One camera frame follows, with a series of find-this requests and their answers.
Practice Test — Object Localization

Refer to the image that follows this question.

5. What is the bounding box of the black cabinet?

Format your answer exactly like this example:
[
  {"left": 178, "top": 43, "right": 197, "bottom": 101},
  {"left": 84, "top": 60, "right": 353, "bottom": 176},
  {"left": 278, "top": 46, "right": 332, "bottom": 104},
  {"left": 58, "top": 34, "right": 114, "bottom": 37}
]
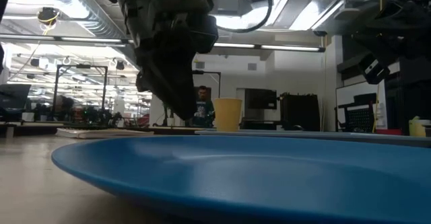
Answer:
[{"left": 280, "top": 91, "right": 321, "bottom": 132}]

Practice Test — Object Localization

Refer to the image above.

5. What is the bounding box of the person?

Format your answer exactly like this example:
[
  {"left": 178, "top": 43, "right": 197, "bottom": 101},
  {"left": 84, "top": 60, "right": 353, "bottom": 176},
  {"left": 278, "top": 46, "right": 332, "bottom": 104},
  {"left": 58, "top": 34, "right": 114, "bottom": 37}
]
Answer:
[{"left": 193, "top": 85, "right": 216, "bottom": 128}]

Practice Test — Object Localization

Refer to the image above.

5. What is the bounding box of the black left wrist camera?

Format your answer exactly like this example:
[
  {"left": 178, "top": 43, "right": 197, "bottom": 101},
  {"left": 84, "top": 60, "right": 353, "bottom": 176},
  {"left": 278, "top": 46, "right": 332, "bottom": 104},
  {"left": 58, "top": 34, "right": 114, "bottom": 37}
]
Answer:
[{"left": 197, "top": 13, "right": 220, "bottom": 54}]

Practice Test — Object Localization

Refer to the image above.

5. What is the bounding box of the yellow bottle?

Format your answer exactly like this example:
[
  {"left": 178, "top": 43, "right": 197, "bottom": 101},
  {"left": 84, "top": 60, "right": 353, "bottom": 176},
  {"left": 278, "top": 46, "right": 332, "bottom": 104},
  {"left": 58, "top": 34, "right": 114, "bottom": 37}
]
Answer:
[{"left": 408, "top": 115, "right": 431, "bottom": 138}]

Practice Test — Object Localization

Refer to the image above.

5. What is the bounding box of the black perforated cart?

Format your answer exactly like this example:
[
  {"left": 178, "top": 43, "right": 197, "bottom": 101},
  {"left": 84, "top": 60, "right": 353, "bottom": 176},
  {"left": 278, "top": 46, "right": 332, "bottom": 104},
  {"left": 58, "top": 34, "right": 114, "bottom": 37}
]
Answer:
[{"left": 335, "top": 92, "right": 378, "bottom": 133}]

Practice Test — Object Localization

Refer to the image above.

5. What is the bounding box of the blue plastic tray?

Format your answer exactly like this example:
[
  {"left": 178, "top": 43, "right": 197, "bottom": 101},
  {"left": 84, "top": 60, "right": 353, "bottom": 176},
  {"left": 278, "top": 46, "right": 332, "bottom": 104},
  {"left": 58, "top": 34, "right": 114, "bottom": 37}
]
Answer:
[{"left": 194, "top": 128, "right": 431, "bottom": 148}]

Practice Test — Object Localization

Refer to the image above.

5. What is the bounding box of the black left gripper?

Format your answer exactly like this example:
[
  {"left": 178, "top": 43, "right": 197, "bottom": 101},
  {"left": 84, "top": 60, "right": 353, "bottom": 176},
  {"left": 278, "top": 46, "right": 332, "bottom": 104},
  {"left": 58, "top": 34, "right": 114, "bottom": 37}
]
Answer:
[{"left": 114, "top": 0, "right": 216, "bottom": 121}]

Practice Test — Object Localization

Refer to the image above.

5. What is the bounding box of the yellow cup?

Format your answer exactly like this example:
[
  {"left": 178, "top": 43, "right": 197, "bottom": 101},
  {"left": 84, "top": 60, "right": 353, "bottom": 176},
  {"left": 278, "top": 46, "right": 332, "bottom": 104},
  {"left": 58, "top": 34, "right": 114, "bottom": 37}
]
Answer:
[{"left": 213, "top": 98, "right": 243, "bottom": 133}]

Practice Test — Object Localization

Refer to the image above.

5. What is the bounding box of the red box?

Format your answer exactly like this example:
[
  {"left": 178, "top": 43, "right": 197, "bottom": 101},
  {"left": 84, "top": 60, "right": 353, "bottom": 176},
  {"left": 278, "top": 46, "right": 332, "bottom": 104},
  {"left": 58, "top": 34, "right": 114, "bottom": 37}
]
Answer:
[{"left": 375, "top": 128, "right": 404, "bottom": 136}]

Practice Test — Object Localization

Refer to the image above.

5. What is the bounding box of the black hanging ceiling device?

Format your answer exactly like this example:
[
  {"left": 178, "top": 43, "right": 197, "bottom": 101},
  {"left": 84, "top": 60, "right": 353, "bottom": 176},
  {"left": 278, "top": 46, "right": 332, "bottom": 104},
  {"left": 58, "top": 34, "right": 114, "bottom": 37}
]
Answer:
[{"left": 36, "top": 6, "right": 61, "bottom": 27}]

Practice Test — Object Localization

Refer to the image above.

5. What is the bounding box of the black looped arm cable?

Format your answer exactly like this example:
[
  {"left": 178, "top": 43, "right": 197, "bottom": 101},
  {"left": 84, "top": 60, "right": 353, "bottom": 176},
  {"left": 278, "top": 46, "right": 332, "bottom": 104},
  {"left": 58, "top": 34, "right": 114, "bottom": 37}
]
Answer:
[{"left": 215, "top": 0, "right": 273, "bottom": 34}]

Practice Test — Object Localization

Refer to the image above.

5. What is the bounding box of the black wall monitor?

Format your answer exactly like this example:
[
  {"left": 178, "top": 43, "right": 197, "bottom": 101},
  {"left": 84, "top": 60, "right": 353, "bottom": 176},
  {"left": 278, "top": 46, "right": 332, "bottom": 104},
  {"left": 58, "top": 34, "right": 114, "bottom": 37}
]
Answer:
[{"left": 244, "top": 88, "right": 278, "bottom": 110}]

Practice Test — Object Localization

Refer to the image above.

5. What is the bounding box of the long ceiling light bar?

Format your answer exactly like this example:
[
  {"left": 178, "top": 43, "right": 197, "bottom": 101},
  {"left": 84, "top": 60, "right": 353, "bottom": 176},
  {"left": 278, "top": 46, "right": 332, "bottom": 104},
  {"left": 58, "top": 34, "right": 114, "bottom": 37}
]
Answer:
[{"left": 0, "top": 33, "right": 327, "bottom": 53}]

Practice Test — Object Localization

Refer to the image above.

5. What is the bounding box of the black rig frame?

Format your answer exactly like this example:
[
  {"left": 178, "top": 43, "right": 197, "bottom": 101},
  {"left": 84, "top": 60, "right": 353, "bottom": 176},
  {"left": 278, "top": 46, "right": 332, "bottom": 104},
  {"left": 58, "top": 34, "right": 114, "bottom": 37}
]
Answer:
[
  {"left": 51, "top": 63, "right": 109, "bottom": 117},
  {"left": 191, "top": 69, "right": 222, "bottom": 99}
]

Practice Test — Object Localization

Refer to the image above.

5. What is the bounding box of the blue round plate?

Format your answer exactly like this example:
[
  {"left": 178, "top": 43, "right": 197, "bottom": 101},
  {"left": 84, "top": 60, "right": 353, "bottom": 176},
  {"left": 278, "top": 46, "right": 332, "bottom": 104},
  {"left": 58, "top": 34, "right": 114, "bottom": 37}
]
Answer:
[{"left": 51, "top": 135, "right": 431, "bottom": 224}]

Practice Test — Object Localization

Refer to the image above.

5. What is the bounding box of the whiteboard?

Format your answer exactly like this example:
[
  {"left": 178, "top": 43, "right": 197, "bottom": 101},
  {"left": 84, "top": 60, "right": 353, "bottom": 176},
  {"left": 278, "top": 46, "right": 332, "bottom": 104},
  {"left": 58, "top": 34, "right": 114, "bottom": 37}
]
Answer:
[{"left": 335, "top": 79, "right": 389, "bottom": 133}]

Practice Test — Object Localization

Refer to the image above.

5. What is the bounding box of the white folded napkin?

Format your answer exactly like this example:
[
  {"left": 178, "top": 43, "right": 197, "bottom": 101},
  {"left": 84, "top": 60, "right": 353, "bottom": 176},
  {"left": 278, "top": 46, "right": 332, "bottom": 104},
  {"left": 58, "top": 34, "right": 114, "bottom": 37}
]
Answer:
[{"left": 55, "top": 127, "right": 155, "bottom": 140}]

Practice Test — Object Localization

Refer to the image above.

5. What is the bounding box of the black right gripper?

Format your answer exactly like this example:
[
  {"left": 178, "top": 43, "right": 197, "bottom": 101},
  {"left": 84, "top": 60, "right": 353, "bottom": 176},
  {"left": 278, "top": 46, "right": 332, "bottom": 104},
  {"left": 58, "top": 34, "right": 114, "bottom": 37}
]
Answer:
[{"left": 352, "top": 0, "right": 431, "bottom": 85}]

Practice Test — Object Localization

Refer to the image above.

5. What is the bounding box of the dark desk monitor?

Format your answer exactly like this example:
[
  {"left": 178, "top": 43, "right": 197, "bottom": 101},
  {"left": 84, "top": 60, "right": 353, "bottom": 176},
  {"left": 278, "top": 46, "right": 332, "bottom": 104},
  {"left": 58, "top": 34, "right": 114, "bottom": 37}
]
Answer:
[{"left": 0, "top": 83, "right": 32, "bottom": 122}]

